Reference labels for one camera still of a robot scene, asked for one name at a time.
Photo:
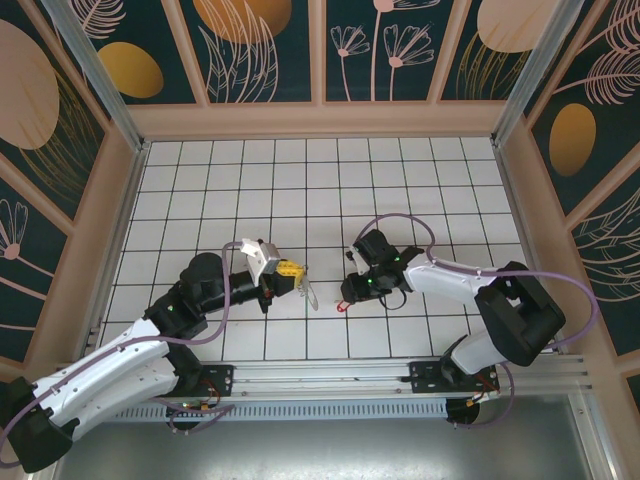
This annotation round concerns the metal key holder with rings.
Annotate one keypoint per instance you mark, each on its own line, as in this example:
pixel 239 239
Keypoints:
pixel 312 297

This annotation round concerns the red key tag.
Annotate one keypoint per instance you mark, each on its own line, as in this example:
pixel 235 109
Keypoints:
pixel 342 306

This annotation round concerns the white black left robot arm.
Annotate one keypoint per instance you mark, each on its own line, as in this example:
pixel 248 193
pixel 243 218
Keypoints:
pixel 100 365

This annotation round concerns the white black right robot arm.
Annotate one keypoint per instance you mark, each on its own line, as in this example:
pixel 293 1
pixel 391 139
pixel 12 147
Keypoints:
pixel 440 280

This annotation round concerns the grey metal front sheet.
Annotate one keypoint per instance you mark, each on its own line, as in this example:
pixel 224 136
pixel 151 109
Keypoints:
pixel 320 450

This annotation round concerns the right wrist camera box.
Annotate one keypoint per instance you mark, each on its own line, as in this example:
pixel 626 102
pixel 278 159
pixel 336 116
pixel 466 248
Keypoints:
pixel 359 260

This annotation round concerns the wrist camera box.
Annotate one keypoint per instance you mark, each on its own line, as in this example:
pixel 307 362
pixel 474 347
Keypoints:
pixel 359 260
pixel 262 260

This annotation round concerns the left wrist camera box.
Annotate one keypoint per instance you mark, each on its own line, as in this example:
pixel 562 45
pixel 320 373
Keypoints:
pixel 262 260

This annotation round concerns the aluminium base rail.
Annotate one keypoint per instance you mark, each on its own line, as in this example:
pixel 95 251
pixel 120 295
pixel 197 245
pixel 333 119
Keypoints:
pixel 320 375

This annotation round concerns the wall panel with pink flowers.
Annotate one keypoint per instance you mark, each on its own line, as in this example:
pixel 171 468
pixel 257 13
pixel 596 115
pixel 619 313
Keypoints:
pixel 370 75

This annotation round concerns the wall panel with orange circle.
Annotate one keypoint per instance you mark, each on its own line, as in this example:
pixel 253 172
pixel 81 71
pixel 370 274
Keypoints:
pixel 250 75

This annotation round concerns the wall panel with peach circle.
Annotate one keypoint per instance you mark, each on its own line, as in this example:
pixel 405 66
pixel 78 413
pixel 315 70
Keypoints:
pixel 475 75

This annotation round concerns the aluminium corner post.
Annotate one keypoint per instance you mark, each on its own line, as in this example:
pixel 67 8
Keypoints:
pixel 530 75
pixel 105 85

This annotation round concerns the side wall panel peach disc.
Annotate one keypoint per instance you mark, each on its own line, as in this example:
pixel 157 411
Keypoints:
pixel 30 100

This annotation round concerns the wall panel with gold oval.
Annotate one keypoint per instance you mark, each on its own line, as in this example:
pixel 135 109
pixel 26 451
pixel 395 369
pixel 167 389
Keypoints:
pixel 150 30

